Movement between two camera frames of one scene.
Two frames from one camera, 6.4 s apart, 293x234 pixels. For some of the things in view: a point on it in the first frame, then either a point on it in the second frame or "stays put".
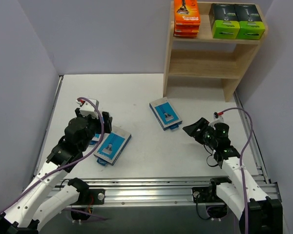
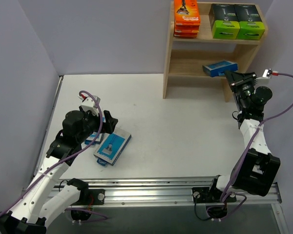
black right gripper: x=202 y=133 to x=242 y=80
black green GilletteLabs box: x=224 y=21 stays put
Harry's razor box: x=112 y=146 stays put
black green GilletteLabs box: x=251 y=26 stays put
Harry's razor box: x=165 y=114 to x=218 y=68
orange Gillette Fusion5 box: x=186 y=28 stays put
